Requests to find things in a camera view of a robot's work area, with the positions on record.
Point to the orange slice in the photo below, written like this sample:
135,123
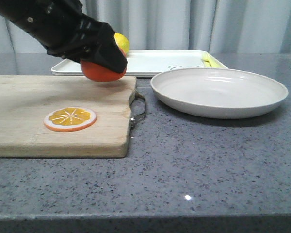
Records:
70,119

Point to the yellow plastic utensil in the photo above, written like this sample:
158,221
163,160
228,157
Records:
210,61

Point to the metal cutting board handle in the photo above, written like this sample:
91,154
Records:
138,109

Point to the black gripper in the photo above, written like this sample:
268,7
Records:
65,31

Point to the yellow lemon front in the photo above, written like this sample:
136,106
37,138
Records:
122,42

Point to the cream rectangular tray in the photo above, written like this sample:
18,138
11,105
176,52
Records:
148,63

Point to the white round plate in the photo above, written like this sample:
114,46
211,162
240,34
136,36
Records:
218,93

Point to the orange mandarin fruit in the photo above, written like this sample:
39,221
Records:
98,73

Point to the grey curtain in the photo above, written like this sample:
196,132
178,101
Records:
215,26

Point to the wooden cutting board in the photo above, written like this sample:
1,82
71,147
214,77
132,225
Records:
25,101

